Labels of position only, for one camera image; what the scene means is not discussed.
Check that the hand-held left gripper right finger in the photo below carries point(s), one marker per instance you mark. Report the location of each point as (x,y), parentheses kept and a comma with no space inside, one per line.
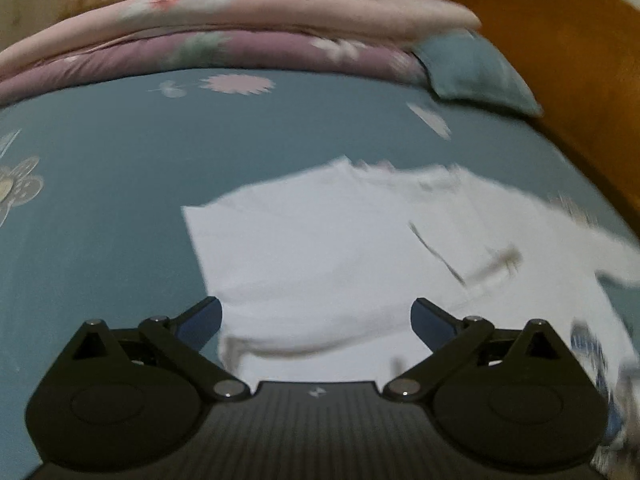
(430,321)

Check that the wooden headboard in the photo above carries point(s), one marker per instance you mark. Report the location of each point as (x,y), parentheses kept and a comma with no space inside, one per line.
(575,60)

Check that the teal floral bed sheet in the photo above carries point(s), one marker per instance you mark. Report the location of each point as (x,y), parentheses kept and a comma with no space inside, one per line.
(125,185)

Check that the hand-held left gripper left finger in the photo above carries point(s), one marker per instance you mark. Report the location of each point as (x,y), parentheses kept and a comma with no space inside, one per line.
(205,322)

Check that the white t-shirt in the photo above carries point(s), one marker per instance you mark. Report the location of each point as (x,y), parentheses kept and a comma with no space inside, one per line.
(325,240)

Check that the teal pillow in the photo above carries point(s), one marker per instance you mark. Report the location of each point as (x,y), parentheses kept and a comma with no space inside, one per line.
(475,75)

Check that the pink floral quilt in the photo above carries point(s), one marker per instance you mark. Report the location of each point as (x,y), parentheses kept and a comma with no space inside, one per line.
(250,10)

